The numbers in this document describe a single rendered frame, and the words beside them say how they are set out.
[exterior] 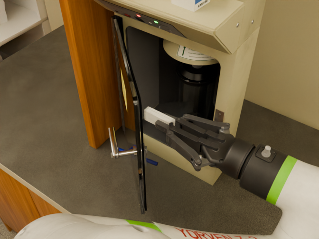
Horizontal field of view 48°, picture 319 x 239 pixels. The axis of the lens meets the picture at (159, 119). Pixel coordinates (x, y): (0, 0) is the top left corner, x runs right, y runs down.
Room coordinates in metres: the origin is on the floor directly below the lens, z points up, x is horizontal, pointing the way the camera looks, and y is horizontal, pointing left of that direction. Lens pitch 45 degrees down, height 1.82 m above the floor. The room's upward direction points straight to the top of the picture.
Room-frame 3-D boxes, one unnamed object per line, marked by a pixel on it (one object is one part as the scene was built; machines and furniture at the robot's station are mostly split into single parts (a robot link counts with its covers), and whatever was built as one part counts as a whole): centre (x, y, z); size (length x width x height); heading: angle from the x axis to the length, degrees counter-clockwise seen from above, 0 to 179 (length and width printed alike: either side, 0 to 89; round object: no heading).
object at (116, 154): (0.54, 0.09, 1.20); 0.10 x 0.05 x 0.03; 12
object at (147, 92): (0.79, -0.09, 1.19); 0.26 x 0.24 x 0.35; 55
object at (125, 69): (0.62, 0.07, 1.19); 0.30 x 0.01 x 0.40; 12
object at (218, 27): (0.64, 0.01, 1.46); 0.32 x 0.11 x 0.10; 55
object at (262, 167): (0.40, -0.19, 1.28); 0.09 x 0.06 x 0.12; 145
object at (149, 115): (0.53, 0.00, 1.28); 0.07 x 0.01 x 0.03; 55
